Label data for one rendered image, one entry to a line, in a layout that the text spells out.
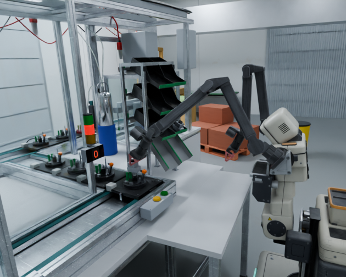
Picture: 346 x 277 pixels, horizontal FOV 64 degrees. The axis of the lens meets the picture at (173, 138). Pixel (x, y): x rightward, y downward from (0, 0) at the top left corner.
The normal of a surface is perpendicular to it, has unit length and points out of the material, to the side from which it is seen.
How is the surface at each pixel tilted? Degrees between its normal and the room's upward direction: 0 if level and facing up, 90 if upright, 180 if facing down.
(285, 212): 90
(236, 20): 90
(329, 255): 90
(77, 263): 90
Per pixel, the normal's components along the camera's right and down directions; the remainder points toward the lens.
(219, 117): -0.71, 0.22
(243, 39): -0.41, 0.26
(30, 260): -0.04, -0.96
